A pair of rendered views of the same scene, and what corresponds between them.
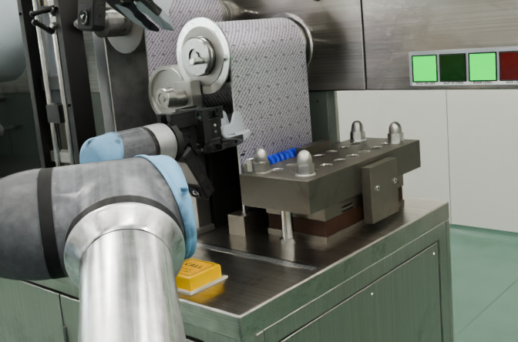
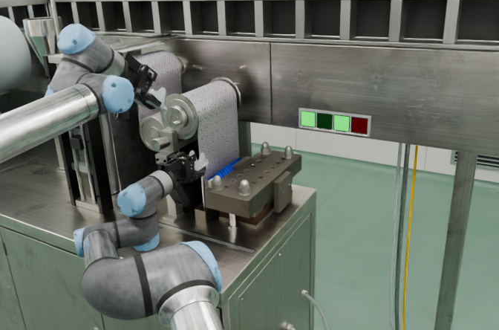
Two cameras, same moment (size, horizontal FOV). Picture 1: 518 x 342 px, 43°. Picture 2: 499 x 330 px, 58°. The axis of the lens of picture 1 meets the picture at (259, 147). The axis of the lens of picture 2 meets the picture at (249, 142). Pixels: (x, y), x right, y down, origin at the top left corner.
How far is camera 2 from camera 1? 0.41 m
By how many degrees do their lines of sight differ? 15
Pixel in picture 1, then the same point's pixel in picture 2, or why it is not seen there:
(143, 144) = (155, 189)
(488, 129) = not seen: hidden behind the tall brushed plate
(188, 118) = (177, 164)
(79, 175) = (160, 264)
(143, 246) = (206, 313)
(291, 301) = (244, 275)
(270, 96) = (218, 136)
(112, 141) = (139, 192)
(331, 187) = (259, 199)
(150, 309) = not seen: outside the picture
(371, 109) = not seen: hidden behind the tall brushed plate
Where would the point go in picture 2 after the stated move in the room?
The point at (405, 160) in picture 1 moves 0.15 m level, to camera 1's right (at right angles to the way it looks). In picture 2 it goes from (294, 169) to (333, 164)
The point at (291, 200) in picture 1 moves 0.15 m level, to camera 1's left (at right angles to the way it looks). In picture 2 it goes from (237, 209) to (188, 215)
